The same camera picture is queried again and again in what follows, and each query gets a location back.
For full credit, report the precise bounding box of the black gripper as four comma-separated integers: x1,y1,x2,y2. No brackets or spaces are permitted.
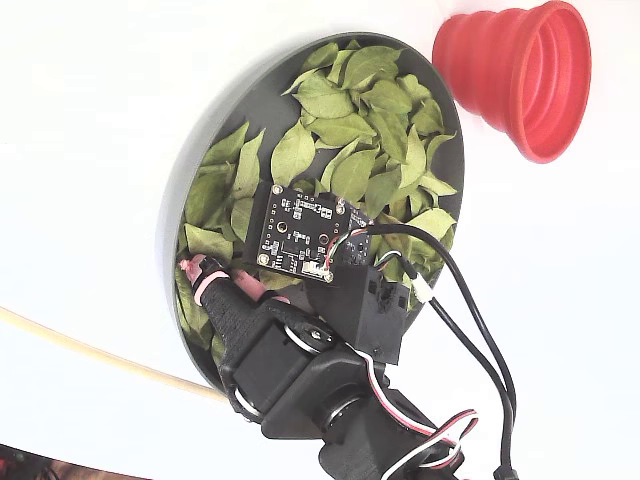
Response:
178,253,389,441

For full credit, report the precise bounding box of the dark grey round bowl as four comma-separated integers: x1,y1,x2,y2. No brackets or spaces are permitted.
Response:
157,31,467,396

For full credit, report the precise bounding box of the pile of green leaves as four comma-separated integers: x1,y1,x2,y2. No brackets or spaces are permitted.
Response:
175,39,459,366

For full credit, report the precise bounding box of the red collapsible silicone cup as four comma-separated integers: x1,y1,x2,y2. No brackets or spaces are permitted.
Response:
432,0,593,164

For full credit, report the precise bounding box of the thin wooden stick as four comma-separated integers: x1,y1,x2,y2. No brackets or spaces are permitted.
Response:
0,306,224,401

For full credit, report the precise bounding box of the black camera module with lens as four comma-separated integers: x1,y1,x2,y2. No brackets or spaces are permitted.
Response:
256,183,374,285

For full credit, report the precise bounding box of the black camera housing box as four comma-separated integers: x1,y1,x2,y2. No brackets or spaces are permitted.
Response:
304,234,417,366

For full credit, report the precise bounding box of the black camera cable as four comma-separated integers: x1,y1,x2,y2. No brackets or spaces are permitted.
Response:
374,252,507,401
367,223,521,480

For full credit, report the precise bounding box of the red white black servo wire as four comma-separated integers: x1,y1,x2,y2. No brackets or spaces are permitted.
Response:
357,349,480,480

